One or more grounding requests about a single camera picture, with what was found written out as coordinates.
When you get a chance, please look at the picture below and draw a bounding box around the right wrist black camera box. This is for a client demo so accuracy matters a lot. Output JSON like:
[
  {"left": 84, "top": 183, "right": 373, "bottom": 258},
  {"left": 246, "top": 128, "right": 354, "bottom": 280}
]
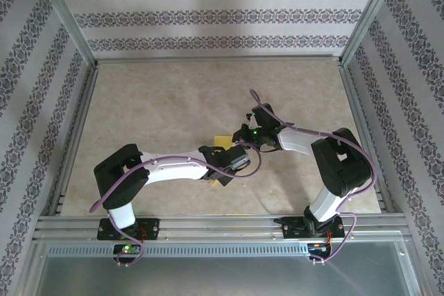
[{"left": 250, "top": 102, "right": 279, "bottom": 131}]

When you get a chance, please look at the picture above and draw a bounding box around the long aluminium mounting rail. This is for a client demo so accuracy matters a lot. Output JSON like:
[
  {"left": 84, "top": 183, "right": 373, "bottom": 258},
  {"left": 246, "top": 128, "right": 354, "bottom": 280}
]
[{"left": 33, "top": 214, "right": 413, "bottom": 242}]

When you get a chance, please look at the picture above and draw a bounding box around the shiny metal sheet panel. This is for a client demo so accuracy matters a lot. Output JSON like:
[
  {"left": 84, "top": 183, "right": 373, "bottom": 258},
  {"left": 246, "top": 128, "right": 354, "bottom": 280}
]
[{"left": 33, "top": 240, "right": 426, "bottom": 296}]

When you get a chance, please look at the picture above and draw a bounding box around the aluminium table edge rail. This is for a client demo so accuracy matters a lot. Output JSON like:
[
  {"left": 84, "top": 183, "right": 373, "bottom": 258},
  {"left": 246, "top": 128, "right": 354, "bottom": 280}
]
[
  {"left": 338, "top": 62, "right": 396, "bottom": 214},
  {"left": 94, "top": 54, "right": 344, "bottom": 65},
  {"left": 44, "top": 62, "right": 101, "bottom": 217}
]

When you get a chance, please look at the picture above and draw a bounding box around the grey slotted cable duct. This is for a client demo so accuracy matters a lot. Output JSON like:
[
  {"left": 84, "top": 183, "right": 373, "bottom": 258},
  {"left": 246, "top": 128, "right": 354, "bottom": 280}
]
[{"left": 46, "top": 242, "right": 310, "bottom": 259}]

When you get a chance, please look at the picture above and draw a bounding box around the yellow square paper sheet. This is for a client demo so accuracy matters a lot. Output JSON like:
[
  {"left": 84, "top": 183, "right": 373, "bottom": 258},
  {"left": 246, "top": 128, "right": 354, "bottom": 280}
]
[{"left": 209, "top": 134, "right": 234, "bottom": 190}]

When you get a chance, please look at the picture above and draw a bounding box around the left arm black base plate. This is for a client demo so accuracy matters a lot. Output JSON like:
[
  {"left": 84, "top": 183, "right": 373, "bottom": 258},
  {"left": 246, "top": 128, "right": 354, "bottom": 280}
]
[{"left": 96, "top": 218, "right": 161, "bottom": 241}]

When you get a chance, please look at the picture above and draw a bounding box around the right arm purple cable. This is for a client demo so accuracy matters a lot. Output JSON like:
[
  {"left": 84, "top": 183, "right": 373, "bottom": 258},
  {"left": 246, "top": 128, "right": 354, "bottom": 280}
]
[{"left": 249, "top": 89, "right": 379, "bottom": 265}]

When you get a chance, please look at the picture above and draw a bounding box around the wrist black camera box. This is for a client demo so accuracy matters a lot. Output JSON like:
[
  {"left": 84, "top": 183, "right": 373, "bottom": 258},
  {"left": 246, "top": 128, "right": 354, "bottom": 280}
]
[
  {"left": 250, "top": 102, "right": 279, "bottom": 131},
  {"left": 226, "top": 146, "right": 252, "bottom": 173}
]

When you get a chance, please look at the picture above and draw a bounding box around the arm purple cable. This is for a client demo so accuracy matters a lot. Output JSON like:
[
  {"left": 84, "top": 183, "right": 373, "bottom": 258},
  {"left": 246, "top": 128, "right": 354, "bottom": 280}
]
[
  {"left": 89, "top": 139, "right": 263, "bottom": 268},
  {"left": 249, "top": 89, "right": 379, "bottom": 265}
]

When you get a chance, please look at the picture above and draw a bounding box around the aluminium frame post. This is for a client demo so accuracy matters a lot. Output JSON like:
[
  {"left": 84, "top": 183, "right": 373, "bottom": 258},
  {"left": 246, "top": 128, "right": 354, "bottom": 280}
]
[
  {"left": 29, "top": 0, "right": 99, "bottom": 65},
  {"left": 341, "top": 0, "right": 407, "bottom": 64}
]

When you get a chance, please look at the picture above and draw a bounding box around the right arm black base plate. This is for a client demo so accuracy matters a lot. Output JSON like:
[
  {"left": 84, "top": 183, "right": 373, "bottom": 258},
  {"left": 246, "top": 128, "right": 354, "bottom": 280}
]
[{"left": 282, "top": 215, "right": 345, "bottom": 241}]

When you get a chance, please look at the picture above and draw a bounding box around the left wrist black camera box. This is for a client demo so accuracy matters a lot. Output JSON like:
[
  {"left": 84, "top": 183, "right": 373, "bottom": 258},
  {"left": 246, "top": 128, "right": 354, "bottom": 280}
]
[{"left": 226, "top": 146, "right": 252, "bottom": 173}]

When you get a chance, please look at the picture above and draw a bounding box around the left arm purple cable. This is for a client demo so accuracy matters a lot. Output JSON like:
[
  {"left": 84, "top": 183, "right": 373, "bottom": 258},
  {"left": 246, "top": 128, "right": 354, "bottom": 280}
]
[{"left": 89, "top": 139, "right": 263, "bottom": 268}]

